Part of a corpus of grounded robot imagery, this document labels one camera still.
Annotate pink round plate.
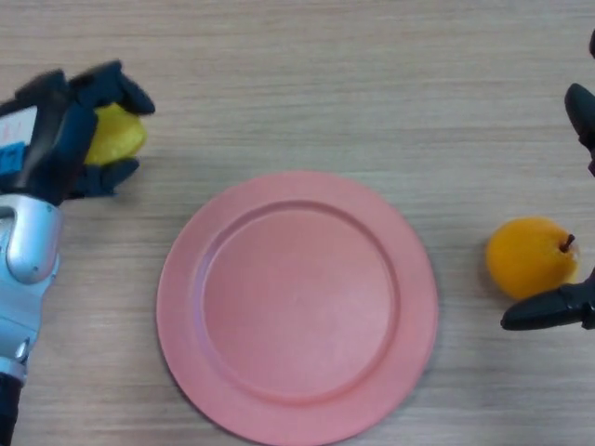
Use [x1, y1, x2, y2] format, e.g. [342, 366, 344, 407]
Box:
[156, 170, 440, 446]

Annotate yellow starfruit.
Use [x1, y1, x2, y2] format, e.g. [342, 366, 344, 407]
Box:
[85, 102, 149, 167]

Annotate orange pear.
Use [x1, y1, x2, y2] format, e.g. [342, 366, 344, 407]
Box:
[485, 216, 581, 300]

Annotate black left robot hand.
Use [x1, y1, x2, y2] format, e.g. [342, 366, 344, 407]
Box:
[0, 59, 157, 208]

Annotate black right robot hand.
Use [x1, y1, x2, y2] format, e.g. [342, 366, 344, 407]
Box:
[500, 30, 595, 332]

